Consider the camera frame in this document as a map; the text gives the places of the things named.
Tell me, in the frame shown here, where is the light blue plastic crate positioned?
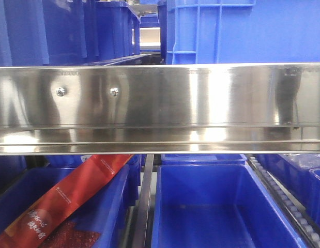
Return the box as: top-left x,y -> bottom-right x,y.
166,1 -> 320,64

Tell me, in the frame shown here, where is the dark blue bins upper left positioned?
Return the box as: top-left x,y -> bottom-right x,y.
0,1 -> 140,66

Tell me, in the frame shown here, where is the blue bin behind centre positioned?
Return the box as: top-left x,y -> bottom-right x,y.
161,153 -> 247,165

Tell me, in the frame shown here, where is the dark blue bin lower centre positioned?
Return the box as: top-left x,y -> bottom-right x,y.
151,165 -> 305,247

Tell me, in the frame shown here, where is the dark blue bin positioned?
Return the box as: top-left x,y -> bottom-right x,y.
0,165 -> 138,247
151,165 -> 305,247
255,153 -> 320,228

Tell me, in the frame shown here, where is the dark blue bin lower left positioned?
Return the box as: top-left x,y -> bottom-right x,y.
0,165 -> 138,247

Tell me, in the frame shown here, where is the red packaging bag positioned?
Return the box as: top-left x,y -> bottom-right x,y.
0,154 -> 132,247

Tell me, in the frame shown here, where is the dark blue bin lower right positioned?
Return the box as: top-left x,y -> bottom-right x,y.
255,153 -> 320,228

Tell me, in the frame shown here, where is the white roller track strip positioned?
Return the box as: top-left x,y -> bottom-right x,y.
247,154 -> 320,247

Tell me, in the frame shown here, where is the rail screw right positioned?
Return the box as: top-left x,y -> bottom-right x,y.
110,87 -> 119,97

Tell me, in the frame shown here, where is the rail screw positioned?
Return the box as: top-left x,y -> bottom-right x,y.
110,87 -> 119,97
56,87 -> 66,97

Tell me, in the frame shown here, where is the rail screw left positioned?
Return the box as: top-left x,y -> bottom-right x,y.
56,87 -> 66,97

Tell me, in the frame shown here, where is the stainless steel shelf rail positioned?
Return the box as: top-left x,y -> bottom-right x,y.
0,63 -> 320,154

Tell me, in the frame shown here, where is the steel divider rail lower left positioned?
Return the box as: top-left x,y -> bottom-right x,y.
131,154 -> 154,248

